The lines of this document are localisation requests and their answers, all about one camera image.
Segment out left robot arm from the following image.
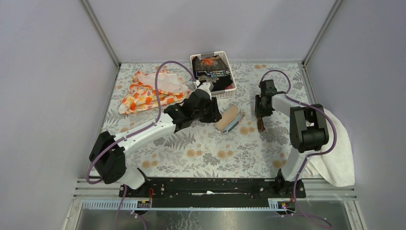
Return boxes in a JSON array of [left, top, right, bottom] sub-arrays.
[[86, 82, 222, 197]]

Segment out brown tinted sunglasses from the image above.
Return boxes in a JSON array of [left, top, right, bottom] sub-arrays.
[[255, 112, 265, 133]]

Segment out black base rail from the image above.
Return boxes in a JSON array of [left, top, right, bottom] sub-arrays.
[[119, 177, 306, 208]]

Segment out white towel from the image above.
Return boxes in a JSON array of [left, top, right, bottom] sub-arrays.
[[305, 109, 355, 187]]

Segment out black printed folded garment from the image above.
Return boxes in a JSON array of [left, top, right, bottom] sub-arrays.
[[192, 55, 234, 92]]

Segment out floral patterned tablecloth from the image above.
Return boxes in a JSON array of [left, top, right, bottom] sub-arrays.
[[89, 62, 321, 179]]

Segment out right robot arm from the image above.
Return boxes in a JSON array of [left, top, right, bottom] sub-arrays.
[[255, 80, 329, 197]]

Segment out orange floral cloth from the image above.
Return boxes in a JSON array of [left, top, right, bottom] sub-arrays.
[[118, 70, 191, 114]]

